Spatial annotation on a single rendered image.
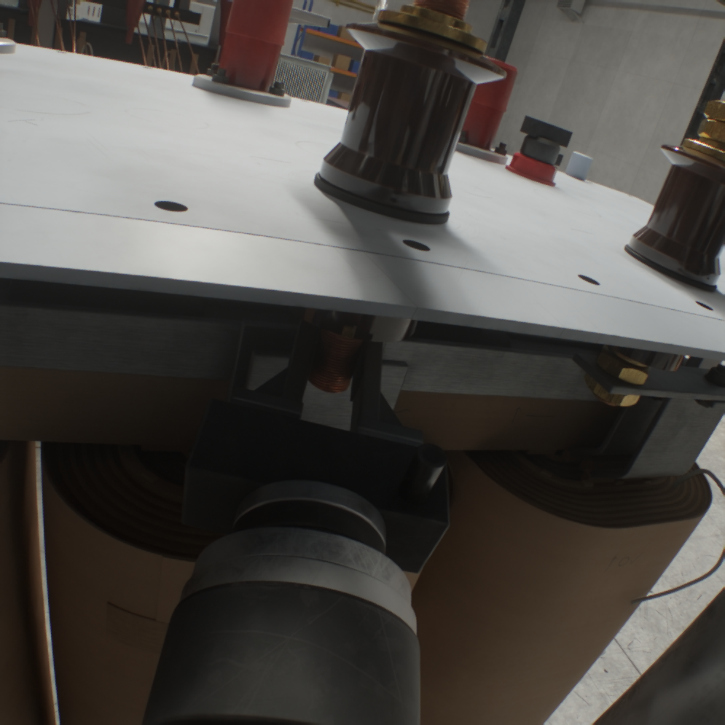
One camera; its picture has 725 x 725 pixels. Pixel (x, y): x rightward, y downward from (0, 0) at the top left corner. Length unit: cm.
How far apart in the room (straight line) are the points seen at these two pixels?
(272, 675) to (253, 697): 1
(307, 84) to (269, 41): 1203
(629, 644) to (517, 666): 150
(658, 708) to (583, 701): 185
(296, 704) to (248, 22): 69
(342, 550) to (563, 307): 15
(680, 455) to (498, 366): 29
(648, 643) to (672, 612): 25
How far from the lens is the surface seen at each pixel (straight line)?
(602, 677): 217
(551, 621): 81
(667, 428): 71
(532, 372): 61
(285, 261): 23
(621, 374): 54
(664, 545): 83
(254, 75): 77
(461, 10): 36
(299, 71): 1273
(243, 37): 77
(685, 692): 21
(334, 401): 46
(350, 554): 25
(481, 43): 35
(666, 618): 257
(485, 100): 88
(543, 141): 83
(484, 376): 58
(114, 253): 22
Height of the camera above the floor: 144
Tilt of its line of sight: 27 degrees down
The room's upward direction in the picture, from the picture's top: 18 degrees clockwise
